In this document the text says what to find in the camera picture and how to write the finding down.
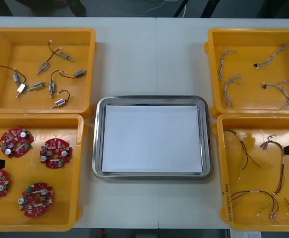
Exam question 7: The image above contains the yellow-orange plastic bin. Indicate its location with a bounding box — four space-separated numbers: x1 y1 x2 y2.
204 27 289 119
0 26 97 119
211 113 289 233
0 113 88 233

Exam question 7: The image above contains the white paper sheet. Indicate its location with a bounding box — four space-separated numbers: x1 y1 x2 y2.
101 104 204 174

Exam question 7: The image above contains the steel tray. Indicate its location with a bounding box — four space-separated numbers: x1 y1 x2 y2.
91 95 214 181

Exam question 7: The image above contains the blue-white twisted wire harness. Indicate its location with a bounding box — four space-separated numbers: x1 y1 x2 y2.
217 46 237 82
223 74 246 109

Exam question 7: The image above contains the solenoid with blue label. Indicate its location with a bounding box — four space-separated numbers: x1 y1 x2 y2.
50 90 71 109

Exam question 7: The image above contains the bare metal solenoid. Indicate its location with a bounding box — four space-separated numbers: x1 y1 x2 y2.
15 74 28 99

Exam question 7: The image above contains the blue-white harness black connector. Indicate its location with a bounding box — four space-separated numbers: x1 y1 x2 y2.
255 44 289 69
261 79 289 110

